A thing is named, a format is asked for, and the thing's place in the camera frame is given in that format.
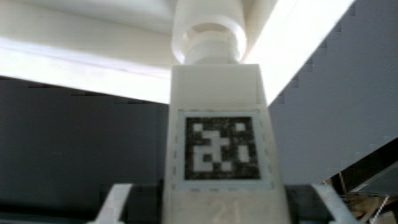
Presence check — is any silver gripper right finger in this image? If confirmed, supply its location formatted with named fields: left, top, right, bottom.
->
left=312, top=184, right=362, bottom=224

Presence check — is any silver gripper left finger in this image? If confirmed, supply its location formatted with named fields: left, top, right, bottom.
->
left=87, top=184, right=133, bottom=224

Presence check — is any white leg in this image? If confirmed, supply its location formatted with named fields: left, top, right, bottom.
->
left=159, top=29, right=293, bottom=224

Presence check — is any white square tabletop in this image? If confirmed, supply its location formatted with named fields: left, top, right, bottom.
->
left=0, top=0, right=355, bottom=103

